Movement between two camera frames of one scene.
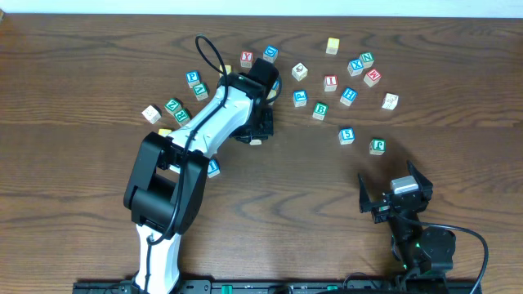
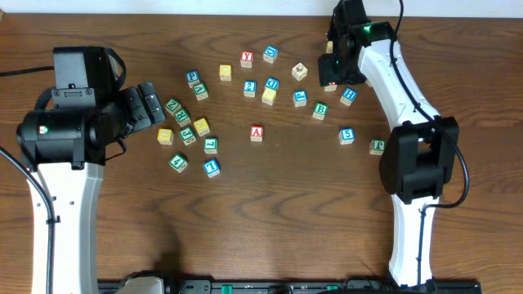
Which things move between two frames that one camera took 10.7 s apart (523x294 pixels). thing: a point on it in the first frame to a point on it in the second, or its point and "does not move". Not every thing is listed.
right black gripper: x=382 y=207 to x=327 y=73
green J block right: x=377 y=146 does not move
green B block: x=320 y=110 does not move
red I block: x=330 y=82 does not move
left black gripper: x=268 y=131 to x=139 y=118
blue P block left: x=193 y=77 does not move
